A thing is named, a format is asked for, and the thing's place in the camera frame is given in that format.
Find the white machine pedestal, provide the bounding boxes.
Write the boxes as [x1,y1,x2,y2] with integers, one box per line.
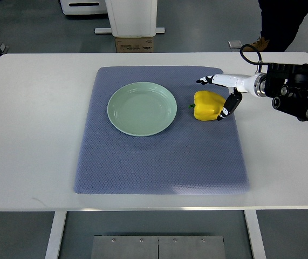
[94,0,165,38]

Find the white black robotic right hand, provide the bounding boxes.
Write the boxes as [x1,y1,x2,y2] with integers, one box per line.
[196,72,266,121]

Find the white cabinet with slot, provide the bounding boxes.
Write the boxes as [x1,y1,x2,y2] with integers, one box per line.
[59,0,107,15]

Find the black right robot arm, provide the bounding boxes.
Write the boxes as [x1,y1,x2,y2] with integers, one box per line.
[239,44,308,121]

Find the yellow bell pepper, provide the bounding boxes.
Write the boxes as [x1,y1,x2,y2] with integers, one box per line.
[189,90,225,121]

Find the small grey floor plate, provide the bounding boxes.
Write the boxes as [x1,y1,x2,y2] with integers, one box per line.
[228,40,242,50]

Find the cardboard box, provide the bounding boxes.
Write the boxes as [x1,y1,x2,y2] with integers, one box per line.
[115,37,154,53]

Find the tan work boot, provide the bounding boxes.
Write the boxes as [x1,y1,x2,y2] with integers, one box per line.
[251,37,270,52]

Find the grey metal base plate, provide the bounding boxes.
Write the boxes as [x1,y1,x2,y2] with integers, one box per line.
[91,236,226,258]

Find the person in dark trousers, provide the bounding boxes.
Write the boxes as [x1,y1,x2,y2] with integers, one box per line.
[258,0,308,52]

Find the blue textured mat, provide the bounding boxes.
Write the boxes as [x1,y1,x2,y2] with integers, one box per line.
[74,66,249,195]

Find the white table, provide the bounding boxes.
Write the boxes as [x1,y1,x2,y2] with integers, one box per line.
[0,52,308,258]

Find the light green plate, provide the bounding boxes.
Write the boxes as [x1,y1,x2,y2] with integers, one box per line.
[107,82,177,137]

